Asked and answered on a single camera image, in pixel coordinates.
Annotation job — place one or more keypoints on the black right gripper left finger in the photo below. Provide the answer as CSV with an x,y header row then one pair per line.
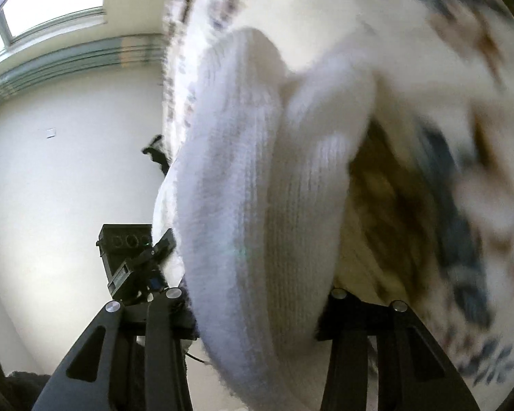
x,y
128,358

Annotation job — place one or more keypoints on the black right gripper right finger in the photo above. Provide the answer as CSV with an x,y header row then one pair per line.
x,y
414,371

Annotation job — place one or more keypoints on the white knit sweater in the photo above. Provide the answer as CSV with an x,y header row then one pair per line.
x,y
260,187

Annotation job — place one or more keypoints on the floral fleece blanket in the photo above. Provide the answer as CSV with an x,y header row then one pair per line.
x,y
429,215

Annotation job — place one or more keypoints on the black clothes on wall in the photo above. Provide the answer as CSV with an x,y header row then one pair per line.
x,y
154,151

